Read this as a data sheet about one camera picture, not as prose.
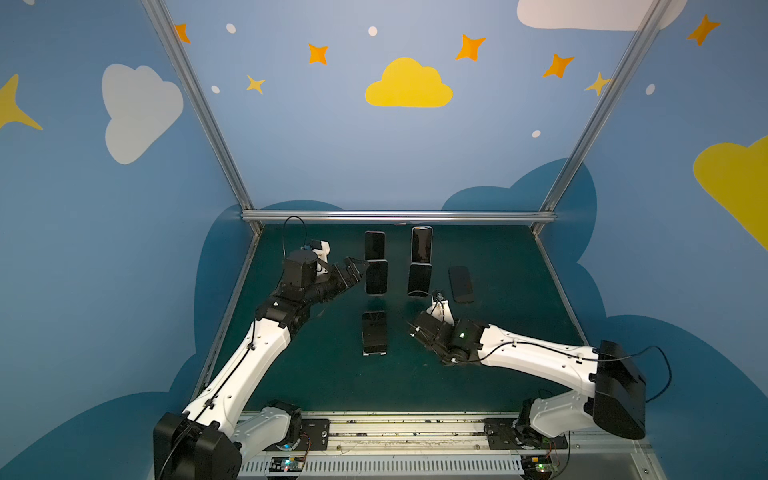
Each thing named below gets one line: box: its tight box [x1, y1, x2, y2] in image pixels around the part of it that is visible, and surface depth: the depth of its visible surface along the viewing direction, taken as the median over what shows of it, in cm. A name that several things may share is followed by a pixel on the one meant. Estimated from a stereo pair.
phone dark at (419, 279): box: [408, 262, 433, 297], surface depth 95 cm
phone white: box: [448, 265, 475, 303], surface depth 107 cm
